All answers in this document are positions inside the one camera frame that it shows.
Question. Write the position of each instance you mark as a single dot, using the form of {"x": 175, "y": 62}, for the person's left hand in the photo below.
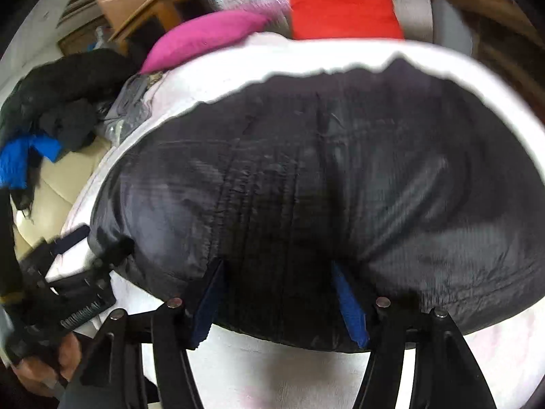
{"x": 64, "y": 349}

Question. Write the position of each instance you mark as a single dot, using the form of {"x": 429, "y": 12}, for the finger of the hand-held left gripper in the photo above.
{"x": 115, "y": 253}
{"x": 72, "y": 238}

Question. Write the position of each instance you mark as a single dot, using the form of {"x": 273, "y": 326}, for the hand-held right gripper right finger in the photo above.
{"x": 350, "y": 302}

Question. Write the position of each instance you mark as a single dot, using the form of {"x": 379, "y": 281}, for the red pillow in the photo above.
{"x": 340, "y": 6}

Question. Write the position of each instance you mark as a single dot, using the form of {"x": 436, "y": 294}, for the pink pillow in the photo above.
{"x": 200, "y": 38}

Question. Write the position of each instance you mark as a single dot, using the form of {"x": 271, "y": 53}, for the beige sofa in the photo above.
{"x": 55, "y": 191}

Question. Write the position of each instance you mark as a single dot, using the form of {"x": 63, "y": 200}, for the white bed cover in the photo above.
{"x": 276, "y": 370}

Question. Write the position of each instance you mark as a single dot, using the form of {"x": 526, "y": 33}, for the pile of dark clothes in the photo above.
{"x": 72, "y": 89}

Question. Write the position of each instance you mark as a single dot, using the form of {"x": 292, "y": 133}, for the black quilted jacket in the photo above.
{"x": 298, "y": 179}

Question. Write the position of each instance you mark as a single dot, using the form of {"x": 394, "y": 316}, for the grey garment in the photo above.
{"x": 132, "y": 106}

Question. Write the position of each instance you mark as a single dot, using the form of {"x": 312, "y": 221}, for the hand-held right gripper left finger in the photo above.
{"x": 204, "y": 319}

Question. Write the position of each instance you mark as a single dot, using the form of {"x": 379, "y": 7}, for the wooden column cabinet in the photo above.
{"x": 140, "y": 4}

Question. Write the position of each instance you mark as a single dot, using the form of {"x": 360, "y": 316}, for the blue garment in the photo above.
{"x": 12, "y": 162}

